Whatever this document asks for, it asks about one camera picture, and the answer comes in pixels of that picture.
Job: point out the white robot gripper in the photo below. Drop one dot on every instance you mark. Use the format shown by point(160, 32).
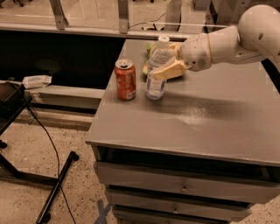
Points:
point(194, 52)

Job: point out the clear plastic water bottle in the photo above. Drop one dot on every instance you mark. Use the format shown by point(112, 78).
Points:
point(159, 56)

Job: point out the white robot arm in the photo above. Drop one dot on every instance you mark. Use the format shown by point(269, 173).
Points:
point(256, 37)

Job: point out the orange soda can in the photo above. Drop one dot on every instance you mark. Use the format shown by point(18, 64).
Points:
point(125, 75)

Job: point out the green snack chip bag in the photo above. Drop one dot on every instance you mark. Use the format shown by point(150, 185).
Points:
point(147, 65)

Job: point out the grey drawer cabinet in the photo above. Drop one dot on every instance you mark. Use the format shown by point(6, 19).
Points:
point(224, 121)

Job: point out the top grey drawer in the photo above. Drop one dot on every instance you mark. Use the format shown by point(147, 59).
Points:
point(187, 183)

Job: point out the grey drawer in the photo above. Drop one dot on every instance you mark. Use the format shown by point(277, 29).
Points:
point(152, 217)
point(154, 202)
point(187, 183)

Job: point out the middle grey drawer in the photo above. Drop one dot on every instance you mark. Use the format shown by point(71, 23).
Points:
point(154, 202)

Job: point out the white wipes packet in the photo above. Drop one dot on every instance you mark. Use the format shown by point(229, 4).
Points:
point(36, 81)

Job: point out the bottom grey drawer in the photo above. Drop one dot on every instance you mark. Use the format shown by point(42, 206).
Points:
point(152, 217)

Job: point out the middle metal railing bracket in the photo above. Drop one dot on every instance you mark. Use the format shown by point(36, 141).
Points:
point(123, 11)

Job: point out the metal railing bracket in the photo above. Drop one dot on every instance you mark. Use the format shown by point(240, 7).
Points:
point(59, 16)
point(238, 8)
point(123, 11)

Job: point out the right metal railing bracket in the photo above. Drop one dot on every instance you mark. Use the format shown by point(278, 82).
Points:
point(238, 8)

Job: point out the left metal railing bracket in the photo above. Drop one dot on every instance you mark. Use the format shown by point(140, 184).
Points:
point(59, 16)

